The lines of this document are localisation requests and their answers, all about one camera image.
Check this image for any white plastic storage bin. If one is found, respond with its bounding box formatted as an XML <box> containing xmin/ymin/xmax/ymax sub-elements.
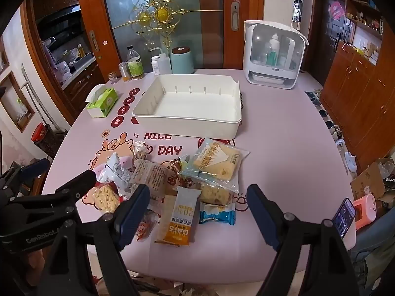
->
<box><xmin>132</xmin><ymin>74</ymin><xmax>242</xmax><ymax>140</ymax></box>

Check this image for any grey metal pole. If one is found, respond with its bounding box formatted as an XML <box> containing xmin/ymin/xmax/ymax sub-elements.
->
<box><xmin>21</xmin><ymin>63</ymin><xmax>51</xmax><ymax>128</ymax></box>

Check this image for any wooden wall niche frame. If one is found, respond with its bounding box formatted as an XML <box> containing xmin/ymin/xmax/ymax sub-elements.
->
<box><xmin>0</xmin><ymin>71</ymin><xmax>36</xmax><ymax>133</ymax></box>

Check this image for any pink plastic device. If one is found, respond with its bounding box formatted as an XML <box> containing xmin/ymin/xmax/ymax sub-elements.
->
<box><xmin>352</xmin><ymin>194</ymin><xmax>377</xmax><ymax>230</ymax></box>

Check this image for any cardboard box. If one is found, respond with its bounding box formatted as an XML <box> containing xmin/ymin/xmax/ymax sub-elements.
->
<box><xmin>350</xmin><ymin>160</ymin><xmax>395</xmax><ymax>201</ymax></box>

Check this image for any dark entry door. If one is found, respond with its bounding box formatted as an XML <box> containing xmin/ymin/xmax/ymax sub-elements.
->
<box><xmin>312</xmin><ymin>0</ymin><xmax>349</xmax><ymax>84</ymax></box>

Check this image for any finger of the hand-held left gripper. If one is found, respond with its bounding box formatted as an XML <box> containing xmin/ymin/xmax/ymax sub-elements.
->
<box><xmin>6</xmin><ymin>169</ymin><xmax>98</xmax><ymax>221</ymax></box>
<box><xmin>0</xmin><ymin>158</ymin><xmax>51</xmax><ymax>198</ymax></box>

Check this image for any frosted glass door gold ornament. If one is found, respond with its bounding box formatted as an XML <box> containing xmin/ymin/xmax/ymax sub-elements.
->
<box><xmin>100</xmin><ymin>0</ymin><xmax>224</xmax><ymax>71</ymax></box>

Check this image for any small metal can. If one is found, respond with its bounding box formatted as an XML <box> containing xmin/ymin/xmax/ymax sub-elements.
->
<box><xmin>119</xmin><ymin>62</ymin><xmax>132</xmax><ymax>82</ymax></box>

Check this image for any clear packet yellow cake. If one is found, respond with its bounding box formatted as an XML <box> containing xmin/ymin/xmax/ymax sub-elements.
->
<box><xmin>179</xmin><ymin>138</ymin><xmax>250</xmax><ymax>195</ymax></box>

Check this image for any person's jeans leg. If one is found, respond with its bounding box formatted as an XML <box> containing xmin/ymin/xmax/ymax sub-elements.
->
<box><xmin>350</xmin><ymin>210</ymin><xmax>395</xmax><ymax>296</ymax></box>

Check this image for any teal canister brown lid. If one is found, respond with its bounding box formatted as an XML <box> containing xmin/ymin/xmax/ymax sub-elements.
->
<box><xmin>171</xmin><ymin>47</ymin><xmax>195</xmax><ymax>74</ymax></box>

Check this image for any white pink snack packet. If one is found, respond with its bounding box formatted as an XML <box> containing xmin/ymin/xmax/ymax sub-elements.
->
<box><xmin>93</xmin><ymin>152</ymin><xmax>133</xmax><ymax>192</ymax></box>

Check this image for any wooden floor cabinet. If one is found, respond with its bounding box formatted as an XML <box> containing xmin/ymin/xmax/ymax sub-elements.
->
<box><xmin>319</xmin><ymin>41</ymin><xmax>395</xmax><ymax>167</ymax></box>

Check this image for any clear wrapped nut bar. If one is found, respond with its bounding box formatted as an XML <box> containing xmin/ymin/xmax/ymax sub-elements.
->
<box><xmin>132</xmin><ymin>141</ymin><xmax>152</xmax><ymax>161</ymax></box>

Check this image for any small puffed snack packet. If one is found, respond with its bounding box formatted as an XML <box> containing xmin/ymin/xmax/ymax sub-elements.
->
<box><xmin>93</xmin><ymin>183</ymin><xmax>122</xmax><ymax>215</ymax></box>

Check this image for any row of shoes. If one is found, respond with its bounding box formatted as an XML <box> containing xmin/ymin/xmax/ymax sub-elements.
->
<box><xmin>304</xmin><ymin>89</ymin><xmax>358</xmax><ymax>173</ymax></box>

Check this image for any blue snack packet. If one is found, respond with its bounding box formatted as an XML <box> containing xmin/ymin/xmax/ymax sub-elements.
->
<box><xmin>199</xmin><ymin>202</ymin><xmax>237</xmax><ymax>225</ymax></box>

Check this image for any red lidded bucket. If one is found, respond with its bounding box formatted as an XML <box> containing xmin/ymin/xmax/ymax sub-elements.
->
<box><xmin>32</xmin><ymin>123</ymin><xmax>47</xmax><ymax>143</ymax></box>

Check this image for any green tissue box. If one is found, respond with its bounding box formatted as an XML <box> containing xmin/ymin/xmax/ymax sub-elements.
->
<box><xmin>86</xmin><ymin>84</ymin><xmax>119</xmax><ymax>118</ymax></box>

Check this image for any clear plastic bottle green label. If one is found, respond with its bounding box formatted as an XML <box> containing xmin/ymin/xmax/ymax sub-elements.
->
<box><xmin>126</xmin><ymin>46</ymin><xmax>145</xmax><ymax>81</ymax></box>

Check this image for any white bottle in cabinet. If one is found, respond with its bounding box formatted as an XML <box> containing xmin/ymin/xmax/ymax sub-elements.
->
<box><xmin>269</xmin><ymin>35</ymin><xmax>281</xmax><ymax>65</ymax></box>

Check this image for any pink printed tablecloth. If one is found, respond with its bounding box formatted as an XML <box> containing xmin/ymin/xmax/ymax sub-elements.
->
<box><xmin>41</xmin><ymin>68</ymin><xmax>355</xmax><ymax>284</ymax></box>

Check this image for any clear packet beige print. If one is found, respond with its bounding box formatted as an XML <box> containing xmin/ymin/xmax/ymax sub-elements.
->
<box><xmin>128</xmin><ymin>159</ymin><xmax>173</xmax><ymax>204</ymax></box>

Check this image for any orange white bar packet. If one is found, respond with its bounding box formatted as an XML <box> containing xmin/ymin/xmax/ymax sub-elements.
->
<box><xmin>154</xmin><ymin>186</ymin><xmax>202</xmax><ymax>247</ymax></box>

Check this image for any smartphone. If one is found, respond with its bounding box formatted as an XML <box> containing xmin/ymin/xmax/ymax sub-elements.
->
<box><xmin>332</xmin><ymin>197</ymin><xmax>357</xmax><ymax>239</ymax></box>

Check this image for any clear puffed rice cake packet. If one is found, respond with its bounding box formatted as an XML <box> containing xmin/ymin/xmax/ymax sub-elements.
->
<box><xmin>197</xmin><ymin>183</ymin><xmax>237</xmax><ymax>205</ymax></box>

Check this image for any white countertop sterilizer cabinet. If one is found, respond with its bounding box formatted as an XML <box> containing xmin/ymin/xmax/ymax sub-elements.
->
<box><xmin>243</xmin><ymin>20</ymin><xmax>309</xmax><ymax>90</ymax></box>

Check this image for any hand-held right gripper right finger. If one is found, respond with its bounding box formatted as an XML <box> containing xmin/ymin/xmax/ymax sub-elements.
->
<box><xmin>246</xmin><ymin>184</ymin><xmax>360</xmax><ymax>296</ymax></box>

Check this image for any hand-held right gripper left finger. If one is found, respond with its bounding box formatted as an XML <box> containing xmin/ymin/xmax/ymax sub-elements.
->
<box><xmin>37</xmin><ymin>183</ymin><xmax>152</xmax><ymax>296</ymax></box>

